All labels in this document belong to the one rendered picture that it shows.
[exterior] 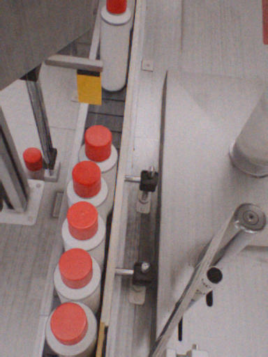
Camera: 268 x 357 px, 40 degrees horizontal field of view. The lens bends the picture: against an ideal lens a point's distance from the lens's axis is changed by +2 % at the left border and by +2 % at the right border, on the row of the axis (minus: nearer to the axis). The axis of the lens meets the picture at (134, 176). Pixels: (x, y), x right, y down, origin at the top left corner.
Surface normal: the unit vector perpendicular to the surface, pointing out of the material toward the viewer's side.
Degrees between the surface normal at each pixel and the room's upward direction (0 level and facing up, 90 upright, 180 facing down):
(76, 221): 2
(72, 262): 3
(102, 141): 2
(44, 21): 90
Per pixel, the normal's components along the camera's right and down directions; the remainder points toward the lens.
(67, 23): 0.77, 0.58
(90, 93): -0.07, 0.87
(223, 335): 0.09, -0.49
